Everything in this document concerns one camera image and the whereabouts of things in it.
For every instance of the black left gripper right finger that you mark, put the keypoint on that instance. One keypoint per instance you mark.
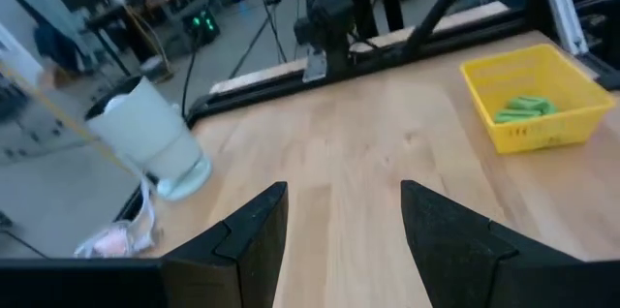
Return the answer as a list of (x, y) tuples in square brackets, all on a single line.
[(460, 255)]

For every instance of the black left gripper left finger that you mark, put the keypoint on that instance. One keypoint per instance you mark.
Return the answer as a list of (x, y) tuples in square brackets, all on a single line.
[(232, 264)]

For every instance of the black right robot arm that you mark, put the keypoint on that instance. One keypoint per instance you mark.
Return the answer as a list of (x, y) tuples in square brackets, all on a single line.
[(329, 12)]

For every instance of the yellow plastic basket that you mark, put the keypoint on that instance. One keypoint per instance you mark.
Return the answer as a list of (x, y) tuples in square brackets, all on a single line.
[(571, 133)]

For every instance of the black computer green lights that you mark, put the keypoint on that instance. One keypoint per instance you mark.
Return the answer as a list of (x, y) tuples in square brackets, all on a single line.
[(203, 27)]

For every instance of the black tripod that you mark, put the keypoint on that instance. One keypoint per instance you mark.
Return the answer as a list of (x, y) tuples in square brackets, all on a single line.
[(271, 27)]

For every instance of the person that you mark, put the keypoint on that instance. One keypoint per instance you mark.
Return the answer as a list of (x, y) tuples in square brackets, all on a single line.
[(55, 51)]

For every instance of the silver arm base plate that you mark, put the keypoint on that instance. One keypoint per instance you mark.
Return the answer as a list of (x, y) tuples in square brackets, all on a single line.
[(315, 66)]

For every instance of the silver aluminium bracket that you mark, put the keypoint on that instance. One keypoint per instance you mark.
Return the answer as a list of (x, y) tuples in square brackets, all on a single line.
[(564, 12)]

